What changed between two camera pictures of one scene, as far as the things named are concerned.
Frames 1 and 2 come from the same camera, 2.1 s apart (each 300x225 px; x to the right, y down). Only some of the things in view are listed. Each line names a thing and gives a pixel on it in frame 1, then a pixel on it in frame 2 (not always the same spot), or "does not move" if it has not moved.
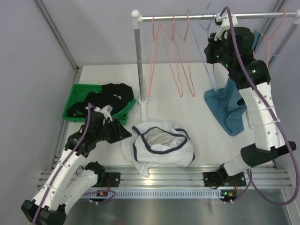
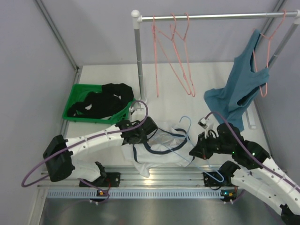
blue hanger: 214,88 → 173,153
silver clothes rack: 137,18 does not move
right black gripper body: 215,53 → 223,148
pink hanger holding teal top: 270,38 does not move
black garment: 115,96 does not move
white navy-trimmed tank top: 154,143 does not move
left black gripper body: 109,131 → 150,126
